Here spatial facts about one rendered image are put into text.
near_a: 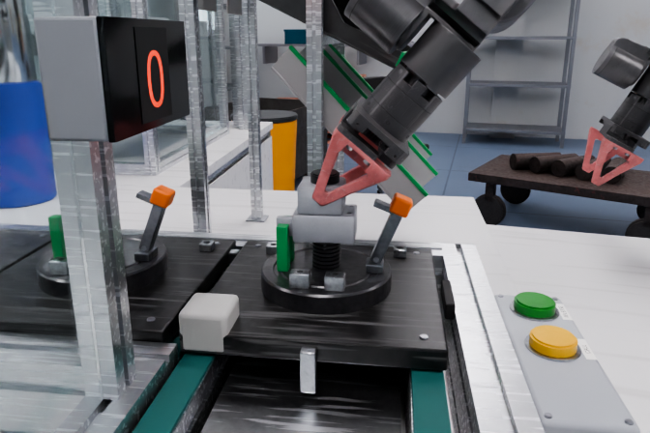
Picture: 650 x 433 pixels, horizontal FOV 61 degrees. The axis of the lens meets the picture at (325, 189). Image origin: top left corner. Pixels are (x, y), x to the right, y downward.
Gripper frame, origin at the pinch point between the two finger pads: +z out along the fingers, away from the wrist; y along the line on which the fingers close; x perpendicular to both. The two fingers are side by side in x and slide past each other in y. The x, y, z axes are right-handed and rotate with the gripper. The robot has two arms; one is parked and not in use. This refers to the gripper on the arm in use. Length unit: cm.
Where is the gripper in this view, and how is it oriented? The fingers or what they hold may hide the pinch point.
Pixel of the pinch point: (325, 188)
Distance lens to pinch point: 57.3
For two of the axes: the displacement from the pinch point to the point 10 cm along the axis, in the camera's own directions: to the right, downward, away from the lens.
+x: 7.6, 6.4, 0.9
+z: -6.4, 7.1, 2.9
